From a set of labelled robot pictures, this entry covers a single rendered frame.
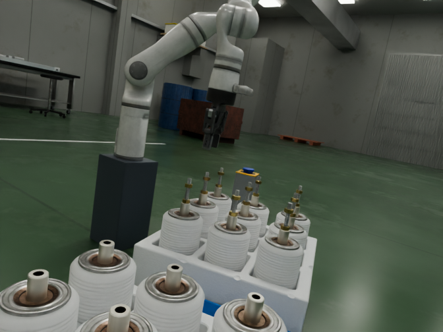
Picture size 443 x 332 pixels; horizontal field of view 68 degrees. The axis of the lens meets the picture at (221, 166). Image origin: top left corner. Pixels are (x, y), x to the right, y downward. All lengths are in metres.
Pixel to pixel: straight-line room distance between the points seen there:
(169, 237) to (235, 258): 0.16
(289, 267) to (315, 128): 11.18
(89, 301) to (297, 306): 0.38
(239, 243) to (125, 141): 0.55
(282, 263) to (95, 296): 0.36
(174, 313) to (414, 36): 11.47
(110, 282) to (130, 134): 0.66
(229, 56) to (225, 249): 0.46
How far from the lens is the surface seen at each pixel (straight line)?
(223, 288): 0.72
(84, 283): 0.52
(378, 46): 11.79
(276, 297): 0.70
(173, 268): 0.49
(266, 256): 0.71
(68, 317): 0.45
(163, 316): 0.46
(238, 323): 0.44
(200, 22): 1.10
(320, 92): 11.92
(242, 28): 0.85
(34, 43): 7.63
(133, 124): 1.09
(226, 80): 0.83
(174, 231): 0.75
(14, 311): 0.44
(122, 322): 0.39
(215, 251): 0.73
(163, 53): 1.08
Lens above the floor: 0.50
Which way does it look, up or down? 9 degrees down
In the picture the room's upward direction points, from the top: 10 degrees clockwise
